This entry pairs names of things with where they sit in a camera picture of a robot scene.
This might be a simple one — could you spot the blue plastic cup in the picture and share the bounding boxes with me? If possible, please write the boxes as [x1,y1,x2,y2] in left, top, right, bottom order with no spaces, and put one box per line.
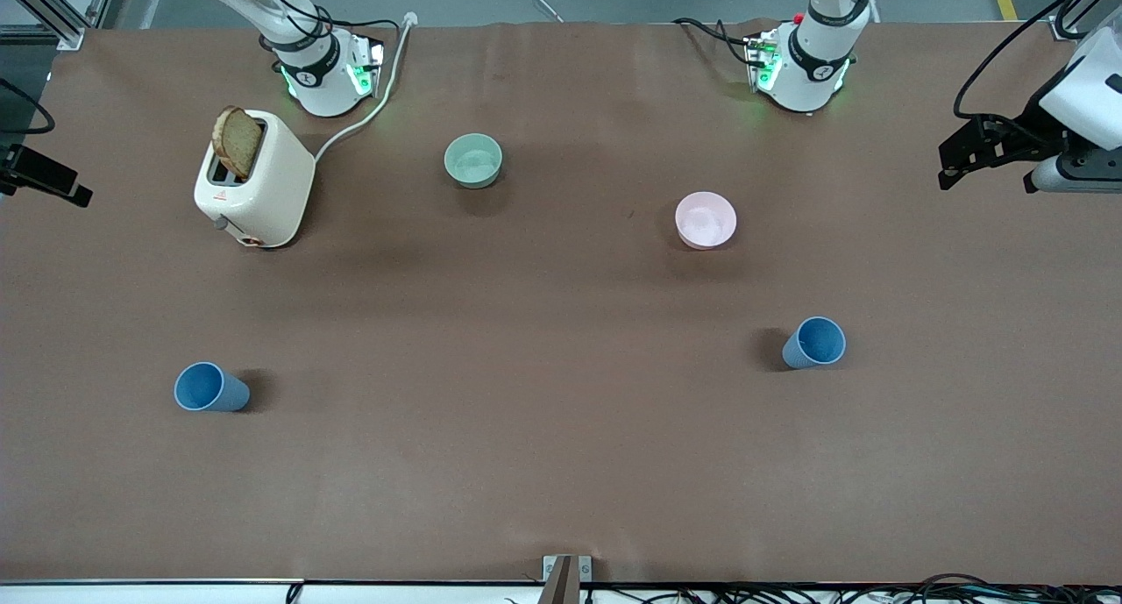
[174,361,252,413]
[781,316,848,371]

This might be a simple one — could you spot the brown bread slice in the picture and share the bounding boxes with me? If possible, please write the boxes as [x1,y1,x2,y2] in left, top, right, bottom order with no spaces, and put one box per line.
[212,105,265,181]

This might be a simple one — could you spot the cream white toaster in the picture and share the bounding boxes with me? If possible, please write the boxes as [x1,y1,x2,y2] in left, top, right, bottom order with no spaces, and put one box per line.
[194,109,317,251]

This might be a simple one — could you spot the pink bowl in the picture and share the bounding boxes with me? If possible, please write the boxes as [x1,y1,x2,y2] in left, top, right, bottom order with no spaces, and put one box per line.
[674,191,738,252]

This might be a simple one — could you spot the green bowl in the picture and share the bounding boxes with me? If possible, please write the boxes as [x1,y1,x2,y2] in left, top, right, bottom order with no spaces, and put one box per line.
[443,132,505,190]

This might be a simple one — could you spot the brown table cover sheet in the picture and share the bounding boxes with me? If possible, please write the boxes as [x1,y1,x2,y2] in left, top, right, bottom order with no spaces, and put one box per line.
[0,18,1122,586]

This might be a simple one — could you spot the aluminium frame profile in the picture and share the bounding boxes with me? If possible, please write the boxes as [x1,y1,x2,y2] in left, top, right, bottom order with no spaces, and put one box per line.
[0,0,120,52]
[1048,0,1122,42]

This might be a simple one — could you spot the black left arm base cable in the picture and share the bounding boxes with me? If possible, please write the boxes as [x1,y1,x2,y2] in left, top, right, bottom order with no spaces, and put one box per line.
[672,15,756,67]

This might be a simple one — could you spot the white toaster power cable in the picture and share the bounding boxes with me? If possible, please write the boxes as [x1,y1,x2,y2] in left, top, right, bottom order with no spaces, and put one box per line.
[313,11,420,163]

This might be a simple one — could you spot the white table edge rail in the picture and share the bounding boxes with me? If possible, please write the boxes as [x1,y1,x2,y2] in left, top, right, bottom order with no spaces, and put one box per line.
[0,578,546,604]

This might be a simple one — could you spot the tangled black cables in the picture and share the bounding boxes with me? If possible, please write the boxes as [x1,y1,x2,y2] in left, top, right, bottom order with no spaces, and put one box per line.
[504,572,1122,604]

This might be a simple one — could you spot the metal bracket with brown post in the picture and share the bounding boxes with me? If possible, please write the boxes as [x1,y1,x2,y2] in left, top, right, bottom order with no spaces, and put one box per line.
[542,554,593,604]

